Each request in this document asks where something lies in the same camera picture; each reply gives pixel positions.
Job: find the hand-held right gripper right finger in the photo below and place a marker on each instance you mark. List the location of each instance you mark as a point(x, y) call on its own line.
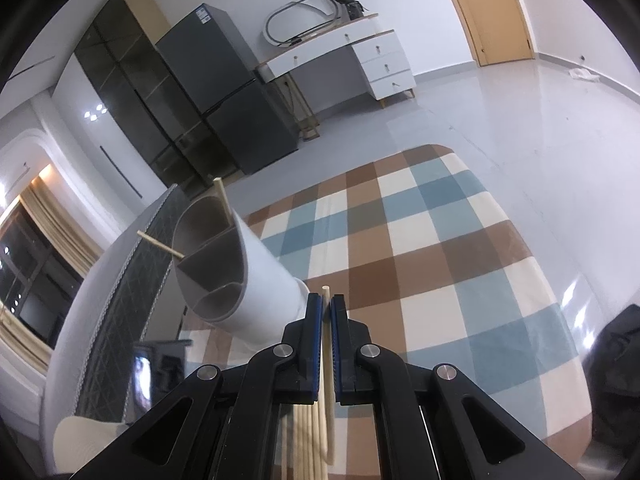
point(337, 350)

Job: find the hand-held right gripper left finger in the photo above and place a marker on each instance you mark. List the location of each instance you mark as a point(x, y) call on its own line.
point(315, 350)

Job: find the white utensil holder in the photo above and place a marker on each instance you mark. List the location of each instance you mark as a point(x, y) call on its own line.
point(270, 285)

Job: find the checkered blanket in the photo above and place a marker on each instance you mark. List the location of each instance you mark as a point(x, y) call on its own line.
point(425, 260)

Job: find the black box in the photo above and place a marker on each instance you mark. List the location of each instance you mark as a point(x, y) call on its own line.
point(167, 360)

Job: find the grey patterned mat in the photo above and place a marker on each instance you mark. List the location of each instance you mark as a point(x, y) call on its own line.
point(125, 310)

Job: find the wooden folding stool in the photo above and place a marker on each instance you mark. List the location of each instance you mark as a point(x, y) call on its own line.
point(311, 130)

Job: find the beige round cushion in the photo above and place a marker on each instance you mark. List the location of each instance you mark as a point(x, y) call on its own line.
point(85, 445)

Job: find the white padded furniture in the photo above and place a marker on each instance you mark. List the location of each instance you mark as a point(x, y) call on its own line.
point(65, 360)

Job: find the grey refrigerator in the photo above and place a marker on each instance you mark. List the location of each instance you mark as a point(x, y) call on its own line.
point(225, 95)

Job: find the dark clothing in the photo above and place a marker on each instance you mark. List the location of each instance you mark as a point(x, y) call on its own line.
point(615, 370)

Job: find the beige curtain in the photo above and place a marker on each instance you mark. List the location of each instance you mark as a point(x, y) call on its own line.
point(60, 230)

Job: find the dark window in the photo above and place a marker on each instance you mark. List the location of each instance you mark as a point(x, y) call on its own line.
point(40, 280)

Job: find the white desk with drawers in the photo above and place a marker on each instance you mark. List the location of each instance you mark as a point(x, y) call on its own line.
point(385, 65)

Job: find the white wardrobe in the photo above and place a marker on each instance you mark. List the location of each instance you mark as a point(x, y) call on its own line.
point(85, 160)

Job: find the dark glass cabinet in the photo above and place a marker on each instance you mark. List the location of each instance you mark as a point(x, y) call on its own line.
point(130, 85)

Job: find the white cloth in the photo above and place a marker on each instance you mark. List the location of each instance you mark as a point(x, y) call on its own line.
point(582, 74)

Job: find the wooden door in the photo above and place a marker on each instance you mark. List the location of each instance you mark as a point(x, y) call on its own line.
point(490, 10)

